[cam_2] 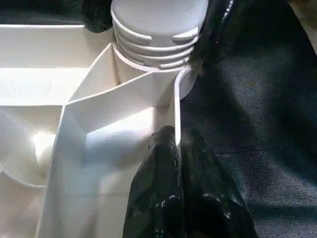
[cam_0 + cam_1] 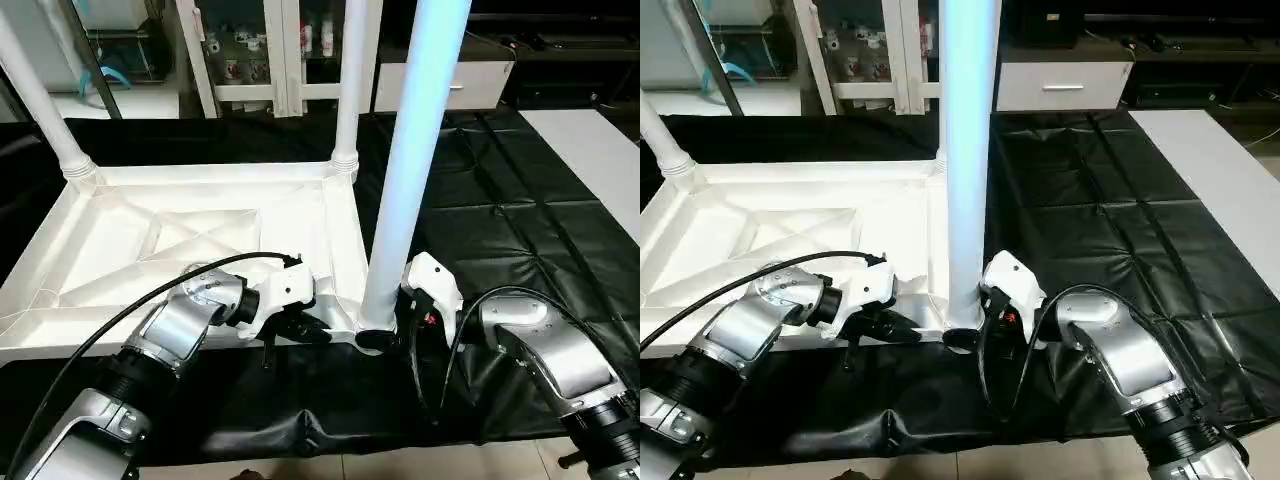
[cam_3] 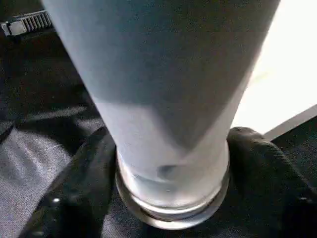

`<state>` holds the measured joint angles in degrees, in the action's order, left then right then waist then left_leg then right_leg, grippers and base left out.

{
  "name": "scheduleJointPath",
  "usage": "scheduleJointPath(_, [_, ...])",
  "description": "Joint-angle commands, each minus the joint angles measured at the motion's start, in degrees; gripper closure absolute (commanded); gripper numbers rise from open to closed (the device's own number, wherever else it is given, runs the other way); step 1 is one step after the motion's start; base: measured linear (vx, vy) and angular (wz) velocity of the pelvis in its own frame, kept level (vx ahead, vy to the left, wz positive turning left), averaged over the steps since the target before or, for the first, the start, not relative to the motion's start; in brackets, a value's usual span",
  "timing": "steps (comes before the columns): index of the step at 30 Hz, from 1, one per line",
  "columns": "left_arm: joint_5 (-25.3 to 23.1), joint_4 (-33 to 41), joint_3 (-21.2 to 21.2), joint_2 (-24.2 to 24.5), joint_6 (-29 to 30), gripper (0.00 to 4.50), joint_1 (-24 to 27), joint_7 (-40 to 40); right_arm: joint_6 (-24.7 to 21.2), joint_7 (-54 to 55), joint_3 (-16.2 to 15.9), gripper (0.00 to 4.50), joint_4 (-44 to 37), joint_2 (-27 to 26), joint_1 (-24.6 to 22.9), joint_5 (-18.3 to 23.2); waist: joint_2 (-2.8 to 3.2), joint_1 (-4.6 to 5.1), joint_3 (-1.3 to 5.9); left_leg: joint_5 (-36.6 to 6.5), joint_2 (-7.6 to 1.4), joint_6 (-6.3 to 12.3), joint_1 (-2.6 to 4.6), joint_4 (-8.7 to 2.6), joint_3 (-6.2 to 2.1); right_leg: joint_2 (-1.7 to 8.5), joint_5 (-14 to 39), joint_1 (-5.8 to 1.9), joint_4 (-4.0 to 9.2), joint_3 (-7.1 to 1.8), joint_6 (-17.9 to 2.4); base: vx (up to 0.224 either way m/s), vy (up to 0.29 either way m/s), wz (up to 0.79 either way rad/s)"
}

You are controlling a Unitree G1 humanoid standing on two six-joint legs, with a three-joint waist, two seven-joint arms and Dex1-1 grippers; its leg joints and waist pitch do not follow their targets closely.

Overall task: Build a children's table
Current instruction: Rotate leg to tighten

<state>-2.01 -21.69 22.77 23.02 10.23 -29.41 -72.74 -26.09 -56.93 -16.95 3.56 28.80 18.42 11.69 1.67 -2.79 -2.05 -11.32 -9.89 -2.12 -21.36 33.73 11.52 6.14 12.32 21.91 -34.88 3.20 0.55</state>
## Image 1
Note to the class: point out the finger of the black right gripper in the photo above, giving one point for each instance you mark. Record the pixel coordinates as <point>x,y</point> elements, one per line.
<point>96,15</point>
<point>223,27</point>

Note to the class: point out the white plastic table leg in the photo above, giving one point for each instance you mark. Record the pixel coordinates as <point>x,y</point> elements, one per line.
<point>156,29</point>

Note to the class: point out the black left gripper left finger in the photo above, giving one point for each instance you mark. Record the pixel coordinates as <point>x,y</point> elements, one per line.
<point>156,193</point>

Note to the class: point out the white plastic table top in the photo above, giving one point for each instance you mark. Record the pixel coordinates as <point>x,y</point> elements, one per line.
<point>74,99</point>

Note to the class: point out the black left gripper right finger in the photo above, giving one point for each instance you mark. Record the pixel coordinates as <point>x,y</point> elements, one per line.
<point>215,198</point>

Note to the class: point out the black work mat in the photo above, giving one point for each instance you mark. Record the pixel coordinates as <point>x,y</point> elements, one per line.
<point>257,124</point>

